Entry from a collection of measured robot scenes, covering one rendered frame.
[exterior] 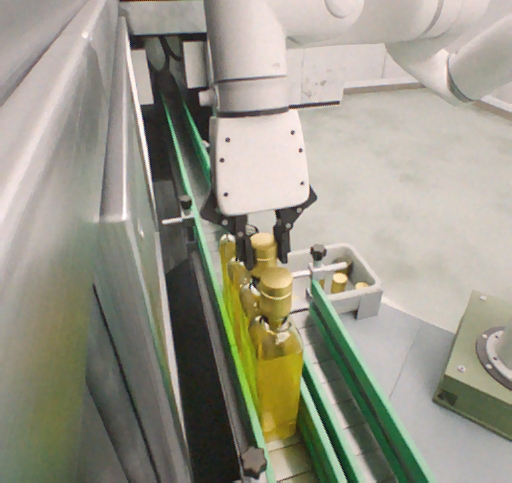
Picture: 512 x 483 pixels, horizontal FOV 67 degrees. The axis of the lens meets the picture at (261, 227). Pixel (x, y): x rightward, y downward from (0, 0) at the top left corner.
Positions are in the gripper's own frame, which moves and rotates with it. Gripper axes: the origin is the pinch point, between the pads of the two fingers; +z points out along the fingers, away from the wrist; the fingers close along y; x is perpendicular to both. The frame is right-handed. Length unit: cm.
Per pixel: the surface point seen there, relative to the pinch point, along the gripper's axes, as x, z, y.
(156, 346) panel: -16.3, -1.3, -12.5
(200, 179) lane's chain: 77, 8, 2
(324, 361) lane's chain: 8.8, 26.4, 11.2
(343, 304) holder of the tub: 26.5, 28.6, 23.9
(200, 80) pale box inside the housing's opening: 108, -20, 10
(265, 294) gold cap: -6.2, 2.5, -1.8
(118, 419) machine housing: -18.3, 2.3, -15.7
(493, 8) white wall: 342, -74, 364
